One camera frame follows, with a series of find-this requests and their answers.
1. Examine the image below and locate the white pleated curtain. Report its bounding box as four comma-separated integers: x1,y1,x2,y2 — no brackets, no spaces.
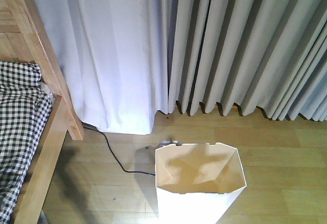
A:
34,0,326,135

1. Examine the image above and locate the white floor power socket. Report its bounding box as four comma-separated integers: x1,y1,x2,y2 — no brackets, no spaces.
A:
159,140,180,146

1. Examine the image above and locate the black white checkered bedding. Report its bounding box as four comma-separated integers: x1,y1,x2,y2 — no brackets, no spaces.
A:
1,61,54,223

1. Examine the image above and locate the white plastic trash bin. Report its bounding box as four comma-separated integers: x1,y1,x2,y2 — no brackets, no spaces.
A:
155,143,247,223

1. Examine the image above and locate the wooden bed frame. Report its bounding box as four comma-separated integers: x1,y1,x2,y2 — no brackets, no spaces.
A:
1,0,84,223

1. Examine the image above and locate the black power cord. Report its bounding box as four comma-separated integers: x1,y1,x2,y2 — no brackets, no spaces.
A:
82,123,156,176

